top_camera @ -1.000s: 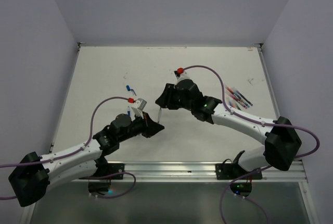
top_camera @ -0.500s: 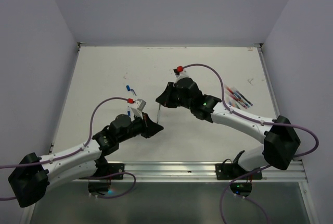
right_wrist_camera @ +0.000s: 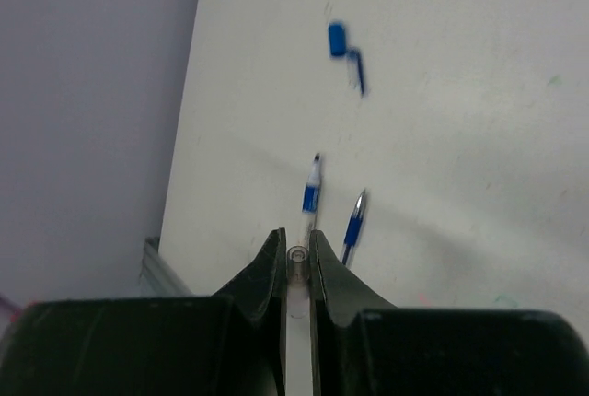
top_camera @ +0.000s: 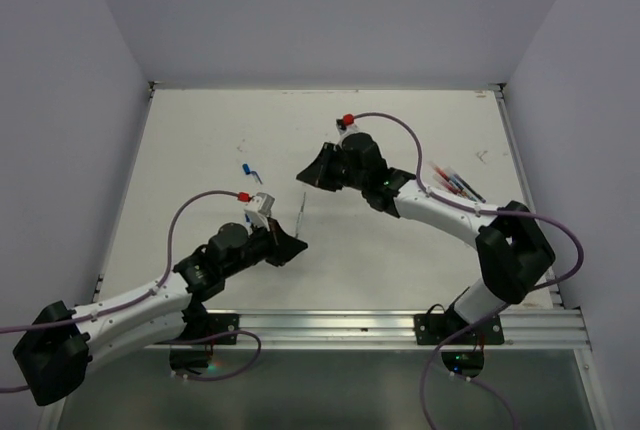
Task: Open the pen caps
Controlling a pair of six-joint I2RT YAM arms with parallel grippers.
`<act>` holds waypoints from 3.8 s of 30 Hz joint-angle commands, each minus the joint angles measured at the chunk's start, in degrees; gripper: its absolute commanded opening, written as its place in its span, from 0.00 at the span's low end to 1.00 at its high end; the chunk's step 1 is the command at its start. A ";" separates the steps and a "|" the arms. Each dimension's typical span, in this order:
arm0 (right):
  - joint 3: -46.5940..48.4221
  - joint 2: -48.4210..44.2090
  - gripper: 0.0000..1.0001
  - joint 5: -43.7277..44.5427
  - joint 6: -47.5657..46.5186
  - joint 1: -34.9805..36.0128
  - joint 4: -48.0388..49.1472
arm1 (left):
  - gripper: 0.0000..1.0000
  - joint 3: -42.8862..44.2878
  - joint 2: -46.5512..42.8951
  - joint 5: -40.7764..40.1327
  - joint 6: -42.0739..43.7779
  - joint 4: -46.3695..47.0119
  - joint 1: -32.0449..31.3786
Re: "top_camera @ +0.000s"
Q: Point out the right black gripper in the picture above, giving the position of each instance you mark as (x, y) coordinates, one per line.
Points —
(319, 171)

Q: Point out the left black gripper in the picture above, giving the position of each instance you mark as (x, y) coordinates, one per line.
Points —
(283, 245)

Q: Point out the grey slim pen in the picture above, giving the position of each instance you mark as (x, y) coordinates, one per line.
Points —
(300, 215)

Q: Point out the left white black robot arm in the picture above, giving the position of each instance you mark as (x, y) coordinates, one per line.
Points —
(58, 349)

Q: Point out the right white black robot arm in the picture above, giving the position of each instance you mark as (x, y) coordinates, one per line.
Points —
(512, 250)

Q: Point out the red capped clear pen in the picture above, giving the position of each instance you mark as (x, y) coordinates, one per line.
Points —
(445, 180)

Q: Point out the blue patterned pen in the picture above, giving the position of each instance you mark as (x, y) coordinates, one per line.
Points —
(463, 186)

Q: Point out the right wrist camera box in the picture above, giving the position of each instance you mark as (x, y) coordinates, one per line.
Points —
(346, 126)

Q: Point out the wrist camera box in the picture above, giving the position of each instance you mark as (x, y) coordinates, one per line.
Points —
(346, 126)
(259, 209)

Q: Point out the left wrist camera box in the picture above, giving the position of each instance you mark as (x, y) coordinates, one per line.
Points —
(259, 209)

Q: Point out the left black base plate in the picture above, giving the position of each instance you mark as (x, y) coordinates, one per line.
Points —
(217, 329)

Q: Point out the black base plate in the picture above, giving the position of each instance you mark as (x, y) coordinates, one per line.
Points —
(217, 329)
(436, 324)

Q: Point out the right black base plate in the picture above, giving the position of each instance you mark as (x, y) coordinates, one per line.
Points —
(436, 324)

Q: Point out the aluminium front rail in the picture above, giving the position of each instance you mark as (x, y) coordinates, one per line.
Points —
(396, 330)

